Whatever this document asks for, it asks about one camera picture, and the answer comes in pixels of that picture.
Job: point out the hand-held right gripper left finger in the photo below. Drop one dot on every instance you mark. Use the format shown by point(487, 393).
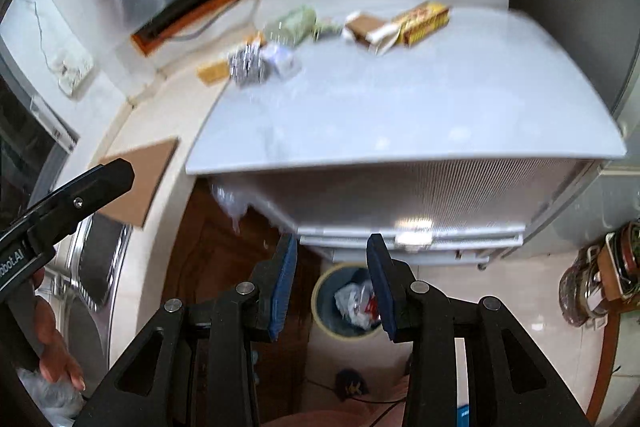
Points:
point(282, 287)

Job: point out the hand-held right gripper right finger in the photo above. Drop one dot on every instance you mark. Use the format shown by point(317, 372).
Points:
point(382, 287)

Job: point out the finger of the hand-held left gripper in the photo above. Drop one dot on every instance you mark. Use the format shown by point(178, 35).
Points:
point(85, 197)

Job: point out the red foil packet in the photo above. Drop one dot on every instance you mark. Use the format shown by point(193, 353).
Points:
point(371, 307)

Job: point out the dark yellow-rimmed trash bin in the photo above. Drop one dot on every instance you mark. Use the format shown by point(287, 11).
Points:
point(327, 302)

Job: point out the translucent plastic bag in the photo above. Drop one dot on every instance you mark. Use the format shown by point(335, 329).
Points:
point(45, 399)

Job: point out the cream yellow carton box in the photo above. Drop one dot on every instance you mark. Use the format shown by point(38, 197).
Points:
point(215, 71)

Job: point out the silver foil bag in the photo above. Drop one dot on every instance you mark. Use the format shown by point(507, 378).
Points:
point(247, 64)

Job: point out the small white purple-print box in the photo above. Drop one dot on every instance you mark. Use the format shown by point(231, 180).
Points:
point(282, 59)

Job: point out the gold foil wrapper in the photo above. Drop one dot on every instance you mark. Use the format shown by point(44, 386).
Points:
point(256, 41)

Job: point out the brown white carton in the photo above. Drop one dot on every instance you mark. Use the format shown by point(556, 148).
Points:
point(365, 27)

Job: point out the pale green wrapper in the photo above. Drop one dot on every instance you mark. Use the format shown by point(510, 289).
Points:
point(327, 29)

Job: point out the clear glass jar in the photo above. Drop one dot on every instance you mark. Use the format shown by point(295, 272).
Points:
point(292, 24)

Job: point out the long yellow red box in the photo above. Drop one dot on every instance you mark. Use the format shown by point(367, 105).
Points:
point(425, 22)

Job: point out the person's left hand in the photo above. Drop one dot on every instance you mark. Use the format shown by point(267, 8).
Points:
point(52, 347)

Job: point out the stainless steel sink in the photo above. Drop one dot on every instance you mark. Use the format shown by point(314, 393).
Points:
point(75, 267)

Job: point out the brown cardboard sheet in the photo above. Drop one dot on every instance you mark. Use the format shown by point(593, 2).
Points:
point(145, 177)

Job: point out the brown wooden cabinet door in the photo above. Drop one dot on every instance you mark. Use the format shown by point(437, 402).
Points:
point(210, 257)

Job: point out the clear plastic bag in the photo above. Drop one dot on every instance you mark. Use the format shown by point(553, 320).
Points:
point(230, 204)

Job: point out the dark blue patterned shoe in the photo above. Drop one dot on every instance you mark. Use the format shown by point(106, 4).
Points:
point(350, 384)

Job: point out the person's bare leg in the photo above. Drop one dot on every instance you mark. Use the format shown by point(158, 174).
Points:
point(350, 414)

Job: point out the stack of cooking pots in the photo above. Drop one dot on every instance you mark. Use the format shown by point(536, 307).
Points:
point(590, 277)

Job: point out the grey refrigerator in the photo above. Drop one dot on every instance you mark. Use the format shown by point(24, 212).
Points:
point(575, 57)

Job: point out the white window frame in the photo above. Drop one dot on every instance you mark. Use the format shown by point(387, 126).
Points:
point(55, 127)

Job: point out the white wall socket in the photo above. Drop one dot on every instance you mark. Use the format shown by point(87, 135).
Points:
point(75, 74)

